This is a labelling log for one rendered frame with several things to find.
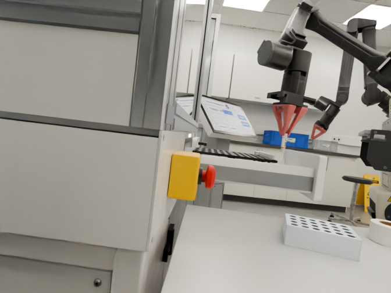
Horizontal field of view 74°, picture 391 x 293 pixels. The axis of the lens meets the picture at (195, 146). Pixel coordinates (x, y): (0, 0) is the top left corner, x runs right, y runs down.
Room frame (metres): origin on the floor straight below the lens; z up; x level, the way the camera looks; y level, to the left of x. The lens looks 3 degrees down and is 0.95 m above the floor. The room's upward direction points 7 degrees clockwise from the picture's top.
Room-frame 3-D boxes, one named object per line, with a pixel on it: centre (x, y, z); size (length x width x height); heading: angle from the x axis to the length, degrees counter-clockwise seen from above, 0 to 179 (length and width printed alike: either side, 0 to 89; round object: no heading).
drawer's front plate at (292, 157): (0.76, -0.31, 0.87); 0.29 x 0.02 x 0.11; 178
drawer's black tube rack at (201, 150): (0.76, -0.11, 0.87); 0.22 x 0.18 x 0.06; 88
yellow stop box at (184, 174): (0.44, 0.01, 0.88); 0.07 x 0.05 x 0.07; 178
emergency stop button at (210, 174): (0.44, -0.02, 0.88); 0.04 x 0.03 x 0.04; 178
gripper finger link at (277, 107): (0.65, -0.22, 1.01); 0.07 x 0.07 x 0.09; 19
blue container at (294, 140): (4.17, -1.40, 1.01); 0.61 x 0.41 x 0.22; 93
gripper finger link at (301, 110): (0.65, -0.21, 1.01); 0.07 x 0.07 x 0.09; 19
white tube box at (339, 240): (0.50, -0.26, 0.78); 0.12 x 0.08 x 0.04; 73
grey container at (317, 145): (4.29, -2.05, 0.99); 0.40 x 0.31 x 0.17; 93
